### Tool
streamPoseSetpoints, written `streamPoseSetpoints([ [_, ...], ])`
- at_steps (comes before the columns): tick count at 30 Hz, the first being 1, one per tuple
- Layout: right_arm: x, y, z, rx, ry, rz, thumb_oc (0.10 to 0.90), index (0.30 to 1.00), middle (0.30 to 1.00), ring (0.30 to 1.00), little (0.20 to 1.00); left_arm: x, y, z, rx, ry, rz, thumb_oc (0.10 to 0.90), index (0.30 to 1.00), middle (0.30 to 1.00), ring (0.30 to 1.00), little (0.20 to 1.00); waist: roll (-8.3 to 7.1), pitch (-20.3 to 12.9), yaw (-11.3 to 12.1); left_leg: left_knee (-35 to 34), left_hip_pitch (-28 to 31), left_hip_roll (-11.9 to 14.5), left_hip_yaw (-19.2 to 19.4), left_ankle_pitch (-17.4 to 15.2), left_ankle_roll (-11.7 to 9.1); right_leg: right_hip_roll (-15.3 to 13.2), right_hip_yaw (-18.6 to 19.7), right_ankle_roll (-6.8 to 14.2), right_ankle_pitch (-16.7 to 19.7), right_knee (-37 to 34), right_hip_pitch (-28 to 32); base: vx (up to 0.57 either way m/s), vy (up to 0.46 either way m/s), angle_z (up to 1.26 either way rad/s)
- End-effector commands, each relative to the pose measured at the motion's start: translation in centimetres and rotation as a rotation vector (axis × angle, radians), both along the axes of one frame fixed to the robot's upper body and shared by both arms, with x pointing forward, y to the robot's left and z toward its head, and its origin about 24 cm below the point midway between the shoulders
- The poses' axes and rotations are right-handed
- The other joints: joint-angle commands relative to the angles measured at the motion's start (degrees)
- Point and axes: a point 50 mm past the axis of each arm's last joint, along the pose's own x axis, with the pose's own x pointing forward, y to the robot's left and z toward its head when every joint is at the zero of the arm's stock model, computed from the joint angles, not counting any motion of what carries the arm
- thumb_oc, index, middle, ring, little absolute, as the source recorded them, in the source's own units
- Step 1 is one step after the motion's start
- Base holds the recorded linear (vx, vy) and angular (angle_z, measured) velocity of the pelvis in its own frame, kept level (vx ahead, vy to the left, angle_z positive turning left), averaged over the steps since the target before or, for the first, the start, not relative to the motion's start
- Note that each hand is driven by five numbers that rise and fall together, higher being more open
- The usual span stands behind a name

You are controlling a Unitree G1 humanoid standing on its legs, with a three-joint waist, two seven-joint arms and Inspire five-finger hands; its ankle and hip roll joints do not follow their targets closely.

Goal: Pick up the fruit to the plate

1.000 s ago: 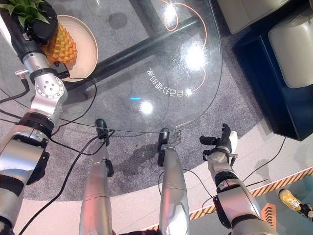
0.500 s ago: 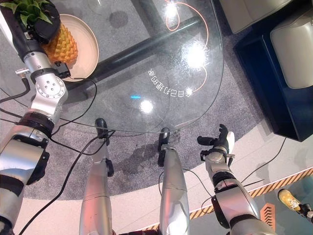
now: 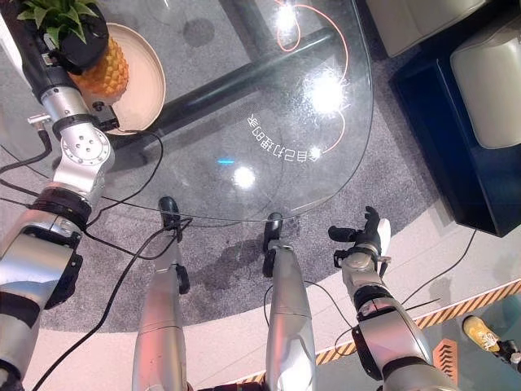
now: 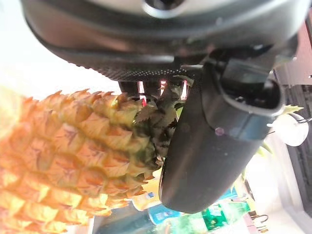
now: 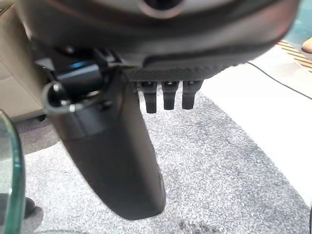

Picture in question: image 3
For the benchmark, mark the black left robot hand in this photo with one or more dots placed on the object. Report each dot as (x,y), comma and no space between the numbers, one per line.
(83,47)

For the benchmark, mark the person's leg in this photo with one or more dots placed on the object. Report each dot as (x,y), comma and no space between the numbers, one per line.
(509,351)

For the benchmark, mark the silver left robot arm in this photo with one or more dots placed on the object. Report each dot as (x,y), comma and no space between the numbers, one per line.
(83,150)

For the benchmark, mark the beige cushioned seat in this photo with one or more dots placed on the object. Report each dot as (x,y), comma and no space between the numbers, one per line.
(415,24)
(488,81)

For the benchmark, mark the silver left robot leg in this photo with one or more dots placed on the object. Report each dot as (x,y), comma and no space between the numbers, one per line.
(160,326)

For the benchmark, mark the dark tubular table base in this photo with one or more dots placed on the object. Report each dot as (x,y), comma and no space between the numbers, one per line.
(244,70)

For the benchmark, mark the silver robot leg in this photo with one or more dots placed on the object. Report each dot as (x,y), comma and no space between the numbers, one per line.
(160,326)
(289,309)

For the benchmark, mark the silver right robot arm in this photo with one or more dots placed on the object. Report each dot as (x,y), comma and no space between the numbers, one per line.
(390,326)

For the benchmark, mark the dark robot foot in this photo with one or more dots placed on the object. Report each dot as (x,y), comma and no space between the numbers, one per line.
(272,228)
(168,209)

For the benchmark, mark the person's foot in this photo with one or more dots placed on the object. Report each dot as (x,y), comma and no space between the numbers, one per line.
(478,332)

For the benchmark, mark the dark right robot foot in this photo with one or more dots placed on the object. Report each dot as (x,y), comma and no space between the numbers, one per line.
(272,228)

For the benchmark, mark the yellow pineapple with green leaves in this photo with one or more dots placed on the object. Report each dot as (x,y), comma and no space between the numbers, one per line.
(106,73)

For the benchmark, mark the silver right robot leg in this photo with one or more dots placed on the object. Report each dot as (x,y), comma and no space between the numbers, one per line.
(289,309)

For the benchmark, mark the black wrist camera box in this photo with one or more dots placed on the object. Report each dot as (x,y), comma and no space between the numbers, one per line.
(105,116)

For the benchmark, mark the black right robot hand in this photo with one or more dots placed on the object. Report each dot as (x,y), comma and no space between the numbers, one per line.
(366,238)

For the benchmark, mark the dark left robot foot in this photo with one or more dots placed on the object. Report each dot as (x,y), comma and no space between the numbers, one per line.
(168,209)

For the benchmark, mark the grey round carpet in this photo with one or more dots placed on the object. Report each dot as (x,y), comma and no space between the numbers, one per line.
(228,293)

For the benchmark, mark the dark blue cabinet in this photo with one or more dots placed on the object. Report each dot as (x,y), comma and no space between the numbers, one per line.
(447,163)

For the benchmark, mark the round beige plate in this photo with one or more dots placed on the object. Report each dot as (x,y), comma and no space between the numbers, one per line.
(140,81)

